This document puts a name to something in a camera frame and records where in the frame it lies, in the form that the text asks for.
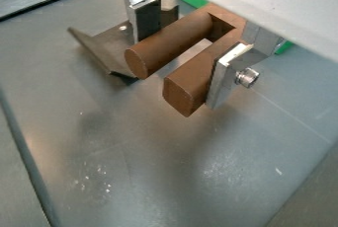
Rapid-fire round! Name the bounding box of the brown square-circle forked block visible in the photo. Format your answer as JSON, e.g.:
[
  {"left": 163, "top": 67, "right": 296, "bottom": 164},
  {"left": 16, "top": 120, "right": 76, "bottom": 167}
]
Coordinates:
[{"left": 123, "top": 2, "right": 249, "bottom": 118}]

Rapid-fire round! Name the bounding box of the black curved fixture stand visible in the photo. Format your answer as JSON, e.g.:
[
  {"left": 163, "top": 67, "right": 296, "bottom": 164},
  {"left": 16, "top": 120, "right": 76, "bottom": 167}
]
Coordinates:
[{"left": 68, "top": 6, "right": 178, "bottom": 78}]

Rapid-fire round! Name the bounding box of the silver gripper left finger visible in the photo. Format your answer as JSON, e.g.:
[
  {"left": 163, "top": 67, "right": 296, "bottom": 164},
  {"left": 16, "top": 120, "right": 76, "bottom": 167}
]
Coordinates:
[{"left": 125, "top": 0, "right": 162, "bottom": 42}]

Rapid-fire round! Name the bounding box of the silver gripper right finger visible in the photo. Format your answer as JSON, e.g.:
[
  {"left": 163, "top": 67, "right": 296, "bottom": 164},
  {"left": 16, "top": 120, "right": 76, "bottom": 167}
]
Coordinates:
[{"left": 206, "top": 22, "right": 284, "bottom": 109}]

